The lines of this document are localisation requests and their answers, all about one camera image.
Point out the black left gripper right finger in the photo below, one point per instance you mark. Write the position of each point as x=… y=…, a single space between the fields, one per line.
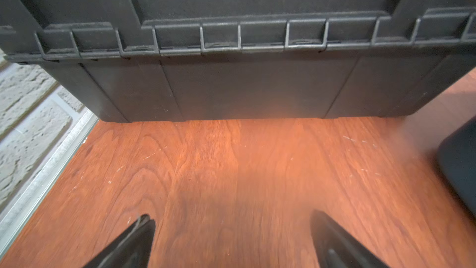
x=336 y=248

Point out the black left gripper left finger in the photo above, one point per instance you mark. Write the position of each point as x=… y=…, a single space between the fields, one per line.
x=131 y=249

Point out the teal plastic storage tray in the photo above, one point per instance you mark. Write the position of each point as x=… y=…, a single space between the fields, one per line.
x=457 y=161

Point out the black plastic toolbox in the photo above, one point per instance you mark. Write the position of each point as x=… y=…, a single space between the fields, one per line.
x=177 y=60

